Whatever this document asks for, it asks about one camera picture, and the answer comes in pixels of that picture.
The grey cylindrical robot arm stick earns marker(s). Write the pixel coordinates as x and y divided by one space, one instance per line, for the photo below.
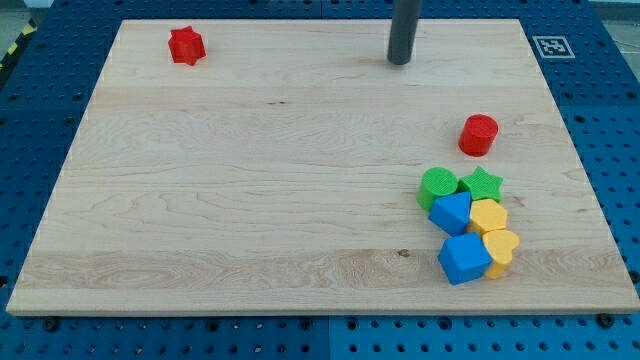
405 17

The light wooden board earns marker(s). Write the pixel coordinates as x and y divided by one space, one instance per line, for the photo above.
278 176

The green cylinder block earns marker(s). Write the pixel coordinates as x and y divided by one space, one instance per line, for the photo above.
436 182

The blue triangle block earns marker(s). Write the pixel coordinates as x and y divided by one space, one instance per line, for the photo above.
452 213

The green star block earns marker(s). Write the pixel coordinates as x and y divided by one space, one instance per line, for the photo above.
481 185

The blue cube block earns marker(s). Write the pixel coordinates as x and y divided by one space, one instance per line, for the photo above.
464 258

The red cylinder block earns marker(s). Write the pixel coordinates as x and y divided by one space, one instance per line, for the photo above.
478 135

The yellow hexagon block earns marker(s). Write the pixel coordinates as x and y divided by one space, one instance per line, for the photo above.
487 215

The red star block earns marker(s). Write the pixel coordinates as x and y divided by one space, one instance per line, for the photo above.
186 46

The yellow heart block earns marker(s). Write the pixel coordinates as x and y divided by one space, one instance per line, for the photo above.
500 245

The white fiducial marker tag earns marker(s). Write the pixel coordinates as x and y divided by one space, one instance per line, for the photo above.
553 47

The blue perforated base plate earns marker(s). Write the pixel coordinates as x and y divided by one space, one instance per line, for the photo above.
56 68

